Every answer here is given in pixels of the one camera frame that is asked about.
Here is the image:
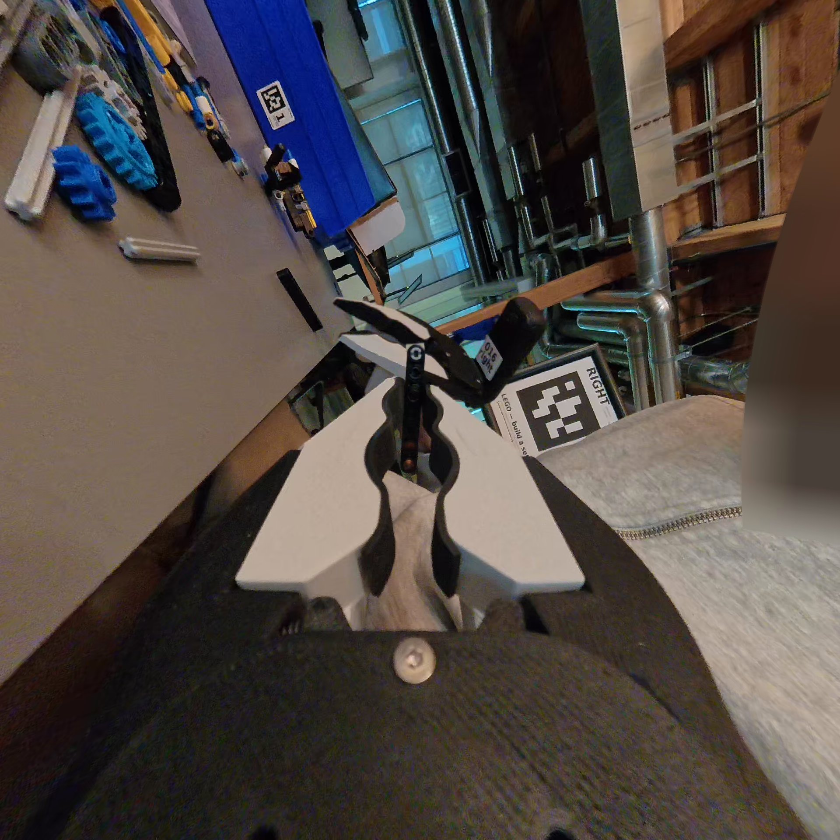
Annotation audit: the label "wooden railing beam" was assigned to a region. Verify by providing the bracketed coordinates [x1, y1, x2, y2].
[433, 252, 637, 336]

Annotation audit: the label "short grey lego beam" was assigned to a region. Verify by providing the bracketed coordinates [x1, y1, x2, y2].
[12, 16, 83, 93]

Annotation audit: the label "silver ventilation pipes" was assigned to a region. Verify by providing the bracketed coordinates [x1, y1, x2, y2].
[394, 0, 749, 408]

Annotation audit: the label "small white lego gear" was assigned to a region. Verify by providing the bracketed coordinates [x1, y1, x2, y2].
[77, 62, 147, 129]

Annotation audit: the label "short black lego piece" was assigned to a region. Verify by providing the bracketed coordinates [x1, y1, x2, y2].
[276, 268, 324, 332]

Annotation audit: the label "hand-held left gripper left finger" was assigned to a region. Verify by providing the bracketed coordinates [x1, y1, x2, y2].
[235, 378, 403, 624]

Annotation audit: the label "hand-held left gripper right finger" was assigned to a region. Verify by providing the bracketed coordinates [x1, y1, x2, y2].
[427, 387, 586, 626]

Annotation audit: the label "large blue lego gear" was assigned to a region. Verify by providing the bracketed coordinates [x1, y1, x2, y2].
[75, 92, 158, 191]

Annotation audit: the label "grey lego axle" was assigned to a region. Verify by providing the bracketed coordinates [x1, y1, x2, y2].
[4, 66, 83, 221]
[119, 236, 200, 265]

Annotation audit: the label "framed black white marker sign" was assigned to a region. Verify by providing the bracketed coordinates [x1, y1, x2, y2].
[489, 344, 627, 458]

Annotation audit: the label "blue storage bin with tag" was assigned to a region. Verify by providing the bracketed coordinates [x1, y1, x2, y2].
[205, 0, 398, 237]

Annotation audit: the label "scattered small lego pins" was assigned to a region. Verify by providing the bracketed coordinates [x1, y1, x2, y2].
[154, 33, 250, 178]

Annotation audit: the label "small black lego assembly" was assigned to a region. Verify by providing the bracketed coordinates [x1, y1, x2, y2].
[261, 143, 317, 234]

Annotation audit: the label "yellow lego beam assembly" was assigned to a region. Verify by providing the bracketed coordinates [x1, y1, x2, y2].
[92, 0, 178, 73]

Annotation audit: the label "long black lego beam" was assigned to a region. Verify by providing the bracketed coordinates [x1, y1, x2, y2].
[98, 7, 182, 213]

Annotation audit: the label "small blue lego gear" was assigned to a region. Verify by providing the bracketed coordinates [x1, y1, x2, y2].
[51, 144, 118, 222]

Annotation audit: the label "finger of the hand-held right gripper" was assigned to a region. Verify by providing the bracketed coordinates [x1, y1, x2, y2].
[332, 295, 439, 361]
[338, 331, 421, 383]

